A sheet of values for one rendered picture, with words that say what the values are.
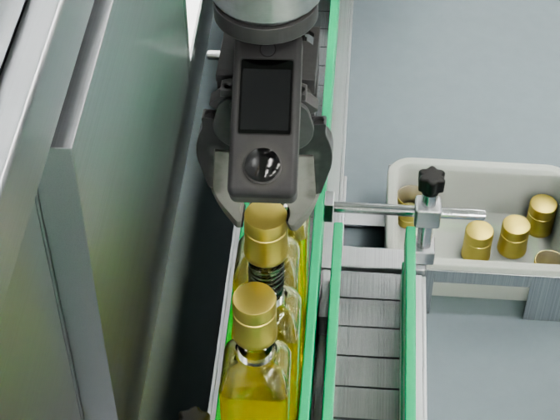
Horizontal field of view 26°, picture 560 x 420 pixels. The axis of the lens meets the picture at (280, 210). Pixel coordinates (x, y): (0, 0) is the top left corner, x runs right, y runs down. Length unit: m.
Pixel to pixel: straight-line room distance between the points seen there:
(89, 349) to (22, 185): 0.28
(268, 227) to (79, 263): 0.15
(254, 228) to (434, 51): 0.92
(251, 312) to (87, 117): 0.19
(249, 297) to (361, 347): 0.34
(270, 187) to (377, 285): 0.52
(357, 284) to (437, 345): 0.16
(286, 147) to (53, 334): 0.25
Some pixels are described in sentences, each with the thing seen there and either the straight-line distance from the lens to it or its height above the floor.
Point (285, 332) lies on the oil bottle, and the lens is 1.01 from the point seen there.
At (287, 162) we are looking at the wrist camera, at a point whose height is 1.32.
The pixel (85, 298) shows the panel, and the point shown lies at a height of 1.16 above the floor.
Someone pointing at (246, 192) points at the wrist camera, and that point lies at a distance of 0.80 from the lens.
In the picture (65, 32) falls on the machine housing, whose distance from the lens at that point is 0.82.
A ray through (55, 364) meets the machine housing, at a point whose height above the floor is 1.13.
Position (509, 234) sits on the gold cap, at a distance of 1.47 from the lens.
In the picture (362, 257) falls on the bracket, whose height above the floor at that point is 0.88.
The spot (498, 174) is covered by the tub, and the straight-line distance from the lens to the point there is 1.51.
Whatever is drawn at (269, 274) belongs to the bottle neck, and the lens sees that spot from 0.97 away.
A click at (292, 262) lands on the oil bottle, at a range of 1.05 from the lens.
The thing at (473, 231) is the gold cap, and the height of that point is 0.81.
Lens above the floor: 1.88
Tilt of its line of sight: 46 degrees down
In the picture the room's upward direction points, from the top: straight up
